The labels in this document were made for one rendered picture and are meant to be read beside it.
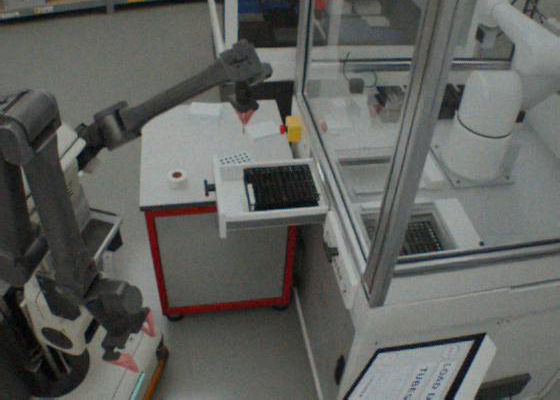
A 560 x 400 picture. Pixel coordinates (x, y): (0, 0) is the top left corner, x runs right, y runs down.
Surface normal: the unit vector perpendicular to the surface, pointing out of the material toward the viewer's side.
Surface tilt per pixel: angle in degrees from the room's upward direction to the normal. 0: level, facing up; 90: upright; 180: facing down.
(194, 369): 0
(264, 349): 1
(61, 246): 90
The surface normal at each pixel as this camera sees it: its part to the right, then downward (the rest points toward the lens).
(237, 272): 0.17, 0.66
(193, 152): 0.04, -0.74
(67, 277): -0.19, 0.65
